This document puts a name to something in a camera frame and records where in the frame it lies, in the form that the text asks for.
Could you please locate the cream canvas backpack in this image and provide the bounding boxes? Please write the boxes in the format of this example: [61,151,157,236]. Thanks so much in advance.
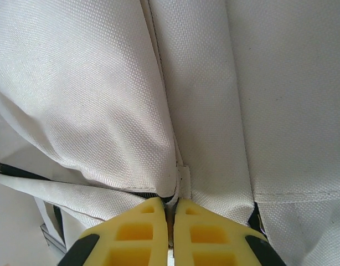
[0,0,340,266]

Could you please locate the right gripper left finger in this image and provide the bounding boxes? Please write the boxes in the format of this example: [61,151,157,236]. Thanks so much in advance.
[58,197,169,266]

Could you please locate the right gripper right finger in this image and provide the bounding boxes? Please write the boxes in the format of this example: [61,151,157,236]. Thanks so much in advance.
[172,198,287,266]

